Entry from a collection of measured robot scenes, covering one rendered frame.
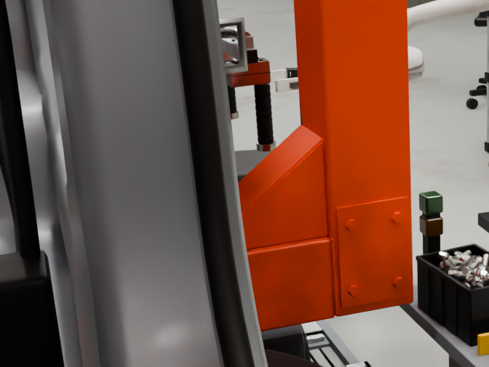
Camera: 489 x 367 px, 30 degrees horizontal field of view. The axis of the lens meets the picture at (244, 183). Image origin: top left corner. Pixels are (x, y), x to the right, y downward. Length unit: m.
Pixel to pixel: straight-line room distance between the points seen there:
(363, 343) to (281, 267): 1.14
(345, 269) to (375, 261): 0.06
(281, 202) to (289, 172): 0.06
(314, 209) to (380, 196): 0.12
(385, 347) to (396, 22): 1.34
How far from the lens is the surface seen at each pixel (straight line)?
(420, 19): 2.58
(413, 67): 2.45
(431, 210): 1.96
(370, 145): 1.65
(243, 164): 3.40
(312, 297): 1.71
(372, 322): 2.90
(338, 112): 1.62
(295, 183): 1.64
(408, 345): 2.76
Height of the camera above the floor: 1.29
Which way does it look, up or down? 17 degrees down
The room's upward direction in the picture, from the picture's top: 5 degrees counter-clockwise
